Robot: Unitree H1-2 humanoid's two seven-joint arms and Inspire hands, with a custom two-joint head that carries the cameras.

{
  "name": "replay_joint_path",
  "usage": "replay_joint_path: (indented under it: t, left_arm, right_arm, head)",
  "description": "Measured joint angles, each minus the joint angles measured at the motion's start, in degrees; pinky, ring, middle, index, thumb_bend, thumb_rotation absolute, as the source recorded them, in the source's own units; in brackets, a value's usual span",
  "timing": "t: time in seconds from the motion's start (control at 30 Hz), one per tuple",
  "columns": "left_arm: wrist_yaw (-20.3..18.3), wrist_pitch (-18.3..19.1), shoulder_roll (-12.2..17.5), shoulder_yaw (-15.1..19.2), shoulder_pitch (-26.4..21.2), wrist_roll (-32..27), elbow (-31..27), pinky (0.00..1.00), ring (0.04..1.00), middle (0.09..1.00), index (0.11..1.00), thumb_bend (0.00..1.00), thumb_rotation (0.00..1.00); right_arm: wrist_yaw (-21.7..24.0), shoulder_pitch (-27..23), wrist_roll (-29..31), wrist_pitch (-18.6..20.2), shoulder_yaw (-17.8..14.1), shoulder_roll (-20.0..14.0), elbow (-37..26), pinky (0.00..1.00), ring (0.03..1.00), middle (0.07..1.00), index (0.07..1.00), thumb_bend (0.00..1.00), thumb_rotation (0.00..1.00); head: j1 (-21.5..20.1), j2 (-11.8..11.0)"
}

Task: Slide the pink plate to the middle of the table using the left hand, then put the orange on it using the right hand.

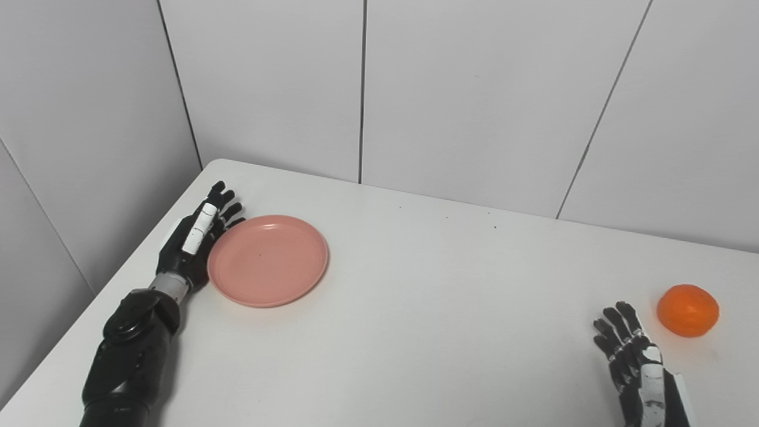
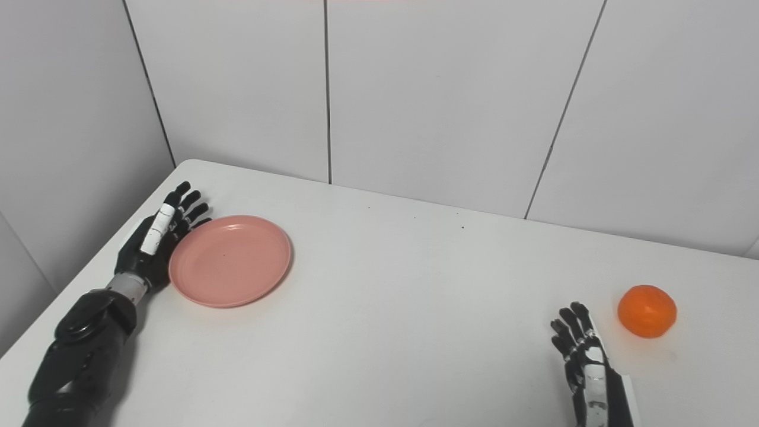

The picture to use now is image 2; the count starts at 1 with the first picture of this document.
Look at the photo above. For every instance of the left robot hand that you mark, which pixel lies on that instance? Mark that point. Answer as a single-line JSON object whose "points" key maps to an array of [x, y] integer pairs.
{"points": [[151, 246]]}

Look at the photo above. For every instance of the pink round plate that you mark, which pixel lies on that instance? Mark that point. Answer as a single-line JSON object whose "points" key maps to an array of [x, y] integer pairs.
{"points": [[230, 261]]}

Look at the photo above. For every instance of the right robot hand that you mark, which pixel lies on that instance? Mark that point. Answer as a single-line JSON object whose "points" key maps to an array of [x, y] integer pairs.
{"points": [[593, 379]]}

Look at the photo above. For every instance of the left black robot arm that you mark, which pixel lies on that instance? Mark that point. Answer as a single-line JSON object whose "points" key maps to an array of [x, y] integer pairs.
{"points": [[77, 356]]}

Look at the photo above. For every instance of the orange fruit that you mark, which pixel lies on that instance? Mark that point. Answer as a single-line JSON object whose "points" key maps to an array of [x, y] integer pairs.
{"points": [[647, 311]]}

